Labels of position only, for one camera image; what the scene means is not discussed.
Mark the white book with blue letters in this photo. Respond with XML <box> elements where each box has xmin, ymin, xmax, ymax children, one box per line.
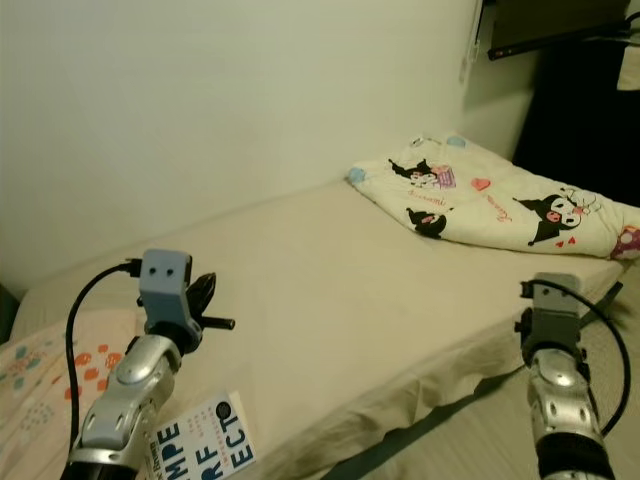
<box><xmin>145</xmin><ymin>391</ymin><xmax>258</xmax><ymax>480</ymax></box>

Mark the white Kuromi print blanket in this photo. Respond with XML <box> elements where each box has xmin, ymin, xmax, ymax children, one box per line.
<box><xmin>346</xmin><ymin>132</ymin><xmax>640</xmax><ymax>263</ymax></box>

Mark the pink pillow with coloured dots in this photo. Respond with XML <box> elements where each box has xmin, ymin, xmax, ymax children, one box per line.
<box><xmin>0</xmin><ymin>306</ymin><xmax>153</xmax><ymax>480</ymax></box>

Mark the bed with beige sheet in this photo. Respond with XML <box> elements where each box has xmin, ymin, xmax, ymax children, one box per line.
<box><xmin>8</xmin><ymin>178</ymin><xmax>626</xmax><ymax>480</ymax></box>

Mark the black desk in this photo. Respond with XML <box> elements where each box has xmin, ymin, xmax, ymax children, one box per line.
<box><xmin>512</xmin><ymin>35</ymin><xmax>640</xmax><ymax>209</ymax></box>

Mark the white cabinet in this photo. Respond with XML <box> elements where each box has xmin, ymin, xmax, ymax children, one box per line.
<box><xmin>458</xmin><ymin>0</ymin><xmax>541</xmax><ymax>166</ymax></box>

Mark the black flat monitor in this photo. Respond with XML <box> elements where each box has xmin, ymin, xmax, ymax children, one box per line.
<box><xmin>482</xmin><ymin>0</ymin><xmax>633</xmax><ymax>62</ymax></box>

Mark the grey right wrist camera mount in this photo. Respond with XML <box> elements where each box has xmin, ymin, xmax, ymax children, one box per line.
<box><xmin>530</xmin><ymin>273</ymin><xmax>586</xmax><ymax>351</ymax></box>

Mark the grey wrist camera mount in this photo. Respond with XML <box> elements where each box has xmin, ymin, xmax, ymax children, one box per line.
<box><xmin>530</xmin><ymin>273</ymin><xmax>586</xmax><ymax>351</ymax></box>
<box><xmin>140</xmin><ymin>249</ymin><xmax>196</xmax><ymax>336</ymax></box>

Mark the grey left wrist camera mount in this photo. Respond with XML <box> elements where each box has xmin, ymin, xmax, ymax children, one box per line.
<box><xmin>140</xmin><ymin>249</ymin><xmax>196</xmax><ymax>336</ymax></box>

